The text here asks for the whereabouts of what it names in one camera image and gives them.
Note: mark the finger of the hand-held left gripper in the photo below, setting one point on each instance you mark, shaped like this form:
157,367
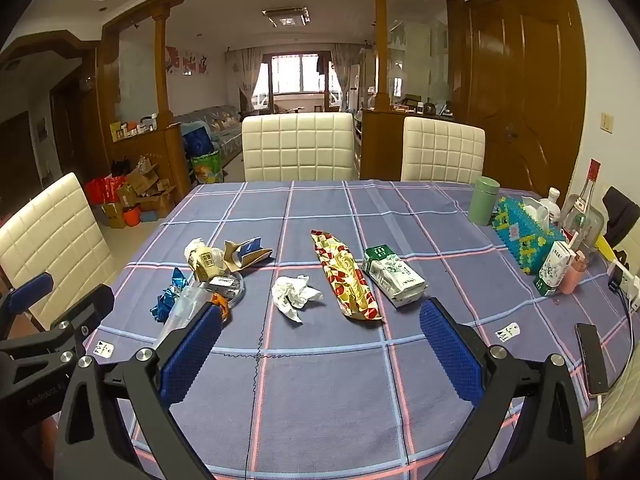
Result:
85,312
30,291

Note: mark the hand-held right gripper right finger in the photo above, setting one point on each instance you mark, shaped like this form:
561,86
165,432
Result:
450,355

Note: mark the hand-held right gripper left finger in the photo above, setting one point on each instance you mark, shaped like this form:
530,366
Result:
192,355

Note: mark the clear plastic bag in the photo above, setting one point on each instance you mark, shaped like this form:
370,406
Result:
187,307

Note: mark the blue foil wrapper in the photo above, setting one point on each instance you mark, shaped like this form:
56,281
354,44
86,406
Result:
167,302

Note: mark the cream wrapper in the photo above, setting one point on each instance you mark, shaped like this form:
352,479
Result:
202,260

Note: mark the silver foil wrapper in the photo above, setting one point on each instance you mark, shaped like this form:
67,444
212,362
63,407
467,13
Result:
247,256

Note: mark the white tissue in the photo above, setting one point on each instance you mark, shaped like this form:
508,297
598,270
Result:
295,296

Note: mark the white marker tag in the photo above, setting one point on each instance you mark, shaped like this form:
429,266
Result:
105,348
507,333

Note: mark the white quilted leather chair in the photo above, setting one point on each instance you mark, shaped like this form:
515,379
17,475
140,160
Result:
295,147
615,420
442,150
50,240

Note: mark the small orange wrapper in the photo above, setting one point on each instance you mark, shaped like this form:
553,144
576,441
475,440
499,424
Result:
222,306

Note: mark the clear plastic lid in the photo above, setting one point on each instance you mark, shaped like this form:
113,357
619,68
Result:
235,287

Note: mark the green white tissue packet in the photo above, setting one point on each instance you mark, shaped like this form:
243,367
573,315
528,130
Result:
395,275

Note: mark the orange bucket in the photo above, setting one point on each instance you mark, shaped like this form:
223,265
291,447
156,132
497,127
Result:
132,216

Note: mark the red bag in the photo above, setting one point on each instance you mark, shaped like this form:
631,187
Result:
102,189

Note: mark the red gold snack wrapper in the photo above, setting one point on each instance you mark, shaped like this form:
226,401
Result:
345,275

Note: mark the white green carton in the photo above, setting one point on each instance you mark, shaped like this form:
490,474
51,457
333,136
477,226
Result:
552,267

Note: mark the pile of cardboard boxes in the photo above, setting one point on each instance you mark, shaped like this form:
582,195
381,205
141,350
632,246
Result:
145,190

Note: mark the blue plaid tablecloth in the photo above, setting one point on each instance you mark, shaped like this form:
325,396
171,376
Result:
320,410

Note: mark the beaded tissue box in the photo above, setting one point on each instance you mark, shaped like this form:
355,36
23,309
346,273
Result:
525,235

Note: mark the black smartphone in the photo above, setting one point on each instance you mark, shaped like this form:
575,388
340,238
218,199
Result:
592,357

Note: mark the pink bottle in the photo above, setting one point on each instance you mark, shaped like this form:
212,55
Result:
572,272

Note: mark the green cup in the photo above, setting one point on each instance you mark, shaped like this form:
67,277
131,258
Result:
483,200

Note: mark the wooden shelf cabinet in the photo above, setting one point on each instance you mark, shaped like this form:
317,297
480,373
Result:
150,150

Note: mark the white bottle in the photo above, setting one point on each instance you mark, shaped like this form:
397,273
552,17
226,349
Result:
552,202

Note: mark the colourful printed bag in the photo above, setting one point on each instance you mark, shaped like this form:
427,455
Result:
206,167

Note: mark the white power strip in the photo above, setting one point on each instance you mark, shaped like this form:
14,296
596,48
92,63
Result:
625,282

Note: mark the clear glass bottle red label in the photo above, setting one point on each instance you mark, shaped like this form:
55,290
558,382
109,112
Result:
580,205

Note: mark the blue bag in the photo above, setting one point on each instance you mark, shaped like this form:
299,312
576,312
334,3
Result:
197,142

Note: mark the black padded object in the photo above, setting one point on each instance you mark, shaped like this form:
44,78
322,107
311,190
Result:
620,215

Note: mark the grey sofa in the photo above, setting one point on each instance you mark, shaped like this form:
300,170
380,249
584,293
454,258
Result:
225,125

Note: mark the wooden column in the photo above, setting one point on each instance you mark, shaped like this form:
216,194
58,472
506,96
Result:
161,65
381,45

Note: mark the wooden door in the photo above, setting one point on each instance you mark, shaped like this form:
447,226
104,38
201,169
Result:
530,85

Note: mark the patterned curtain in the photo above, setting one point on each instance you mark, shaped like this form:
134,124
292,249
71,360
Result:
345,75
245,77

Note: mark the window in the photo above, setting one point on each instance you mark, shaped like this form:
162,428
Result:
300,72

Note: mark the ceiling light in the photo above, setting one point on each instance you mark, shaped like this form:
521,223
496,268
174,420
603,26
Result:
286,16

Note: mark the wooden half wall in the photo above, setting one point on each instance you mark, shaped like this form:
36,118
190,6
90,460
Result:
380,145

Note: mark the red white wall art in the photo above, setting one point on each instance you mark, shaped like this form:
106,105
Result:
187,61

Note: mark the light switch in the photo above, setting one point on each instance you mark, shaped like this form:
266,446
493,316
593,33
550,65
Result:
607,123

